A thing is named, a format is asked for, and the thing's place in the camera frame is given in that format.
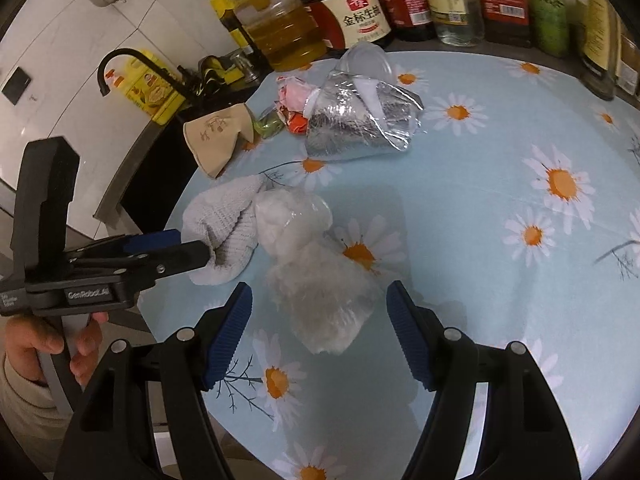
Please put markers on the silver foil bag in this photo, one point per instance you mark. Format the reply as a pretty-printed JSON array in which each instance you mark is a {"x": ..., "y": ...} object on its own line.
[{"x": 345, "y": 130}]

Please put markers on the clear plastic cup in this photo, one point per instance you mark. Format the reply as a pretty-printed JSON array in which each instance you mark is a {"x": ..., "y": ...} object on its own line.
[{"x": 367, "y": 60}]

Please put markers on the small red white wrapper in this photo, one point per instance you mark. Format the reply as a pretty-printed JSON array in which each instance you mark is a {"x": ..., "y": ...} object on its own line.
[{"x": 297, "y": 123}]

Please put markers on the clear cooking oil jug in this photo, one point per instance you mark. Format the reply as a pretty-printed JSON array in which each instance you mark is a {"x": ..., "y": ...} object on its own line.
[{"x": 285, "y": 35}]

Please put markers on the beige cloth piece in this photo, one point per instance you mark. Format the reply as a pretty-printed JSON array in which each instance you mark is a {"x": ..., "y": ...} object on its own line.
[{"x": 215, "y": 135}]

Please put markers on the black wall socket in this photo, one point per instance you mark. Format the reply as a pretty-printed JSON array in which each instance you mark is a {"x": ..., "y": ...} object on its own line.
[{"x": 15, "y": 85}]

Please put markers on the dark soy sauce jug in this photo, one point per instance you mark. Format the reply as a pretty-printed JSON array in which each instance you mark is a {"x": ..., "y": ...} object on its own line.
[{"x": 360, "y": 20}]

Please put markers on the yellow black cleaning cloth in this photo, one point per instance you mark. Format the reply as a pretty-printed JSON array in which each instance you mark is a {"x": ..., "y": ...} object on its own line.
[{"x": 215, "y": 67}]

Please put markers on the brown bottle yellow label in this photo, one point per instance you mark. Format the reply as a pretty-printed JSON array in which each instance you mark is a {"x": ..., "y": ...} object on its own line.
[{"x": 597, "y": 35}]

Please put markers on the small jar yellow label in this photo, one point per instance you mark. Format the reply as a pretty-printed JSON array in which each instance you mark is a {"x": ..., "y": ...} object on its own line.
[{"x": 629, "y": 55}]

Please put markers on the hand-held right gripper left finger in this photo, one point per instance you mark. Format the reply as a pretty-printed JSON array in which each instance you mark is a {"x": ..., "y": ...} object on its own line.
[{"x": 230, "y": 335}]

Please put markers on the grey knitted cloth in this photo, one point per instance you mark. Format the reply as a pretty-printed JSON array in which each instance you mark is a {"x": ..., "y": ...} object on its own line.
[{"x": 225, "y": 215}]

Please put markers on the green wrapper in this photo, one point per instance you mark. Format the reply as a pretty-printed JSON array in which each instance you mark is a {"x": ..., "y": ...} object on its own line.
[{"x": 270, "y": 125}]

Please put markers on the black kitchen sink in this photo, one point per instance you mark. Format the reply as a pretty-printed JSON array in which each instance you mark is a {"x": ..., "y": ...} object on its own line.
[{"x": 155, "y": 185}]

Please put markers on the pink wrapper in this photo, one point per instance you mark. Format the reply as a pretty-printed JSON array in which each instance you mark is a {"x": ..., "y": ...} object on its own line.
[{"x": 295, "y": 95}]

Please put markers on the clear plastic bag with tissue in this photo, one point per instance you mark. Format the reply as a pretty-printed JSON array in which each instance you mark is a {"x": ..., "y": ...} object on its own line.
[{"x": 310, "y": 280}]

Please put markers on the person's left hand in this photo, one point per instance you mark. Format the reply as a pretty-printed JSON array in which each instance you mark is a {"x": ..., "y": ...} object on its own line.
[{"x": 30, "y": 335}]

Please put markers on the person's left forearm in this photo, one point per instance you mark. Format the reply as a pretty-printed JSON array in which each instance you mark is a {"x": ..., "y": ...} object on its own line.
[{"x": 20, "y": 400}]

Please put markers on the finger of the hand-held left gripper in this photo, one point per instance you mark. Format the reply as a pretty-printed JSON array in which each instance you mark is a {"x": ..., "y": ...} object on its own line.
[
  {"x": 175, "y": 260},
  {"x": 150, "y": 241}
]

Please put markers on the black sink faucet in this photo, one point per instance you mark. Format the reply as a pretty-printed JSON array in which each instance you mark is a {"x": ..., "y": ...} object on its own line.
[{"x": 120, "y": 55}]

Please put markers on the metal sink soap dispenser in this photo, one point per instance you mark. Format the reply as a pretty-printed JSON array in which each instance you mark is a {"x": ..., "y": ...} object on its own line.
[{"x": 247, "y": 67}]

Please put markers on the yellow dish soap bottle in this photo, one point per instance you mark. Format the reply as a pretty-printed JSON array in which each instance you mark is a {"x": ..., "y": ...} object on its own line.
[{"x": 150, "y": 90}]

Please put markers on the green label bottle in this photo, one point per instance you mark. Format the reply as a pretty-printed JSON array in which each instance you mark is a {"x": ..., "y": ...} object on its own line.
[{"x": 550, "y": 10}]

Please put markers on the green capped dark bottle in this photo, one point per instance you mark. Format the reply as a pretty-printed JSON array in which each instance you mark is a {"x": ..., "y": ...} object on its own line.
[{"x": 220, "y": 5}]

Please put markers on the blue daisy print tablecloth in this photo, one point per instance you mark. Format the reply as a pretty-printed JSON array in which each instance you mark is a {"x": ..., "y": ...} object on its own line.
[{"x": 475, "y": 260}]

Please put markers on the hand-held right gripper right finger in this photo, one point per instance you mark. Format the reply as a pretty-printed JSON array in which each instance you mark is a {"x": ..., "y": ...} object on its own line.
[{"x": 407, "y": 335}]

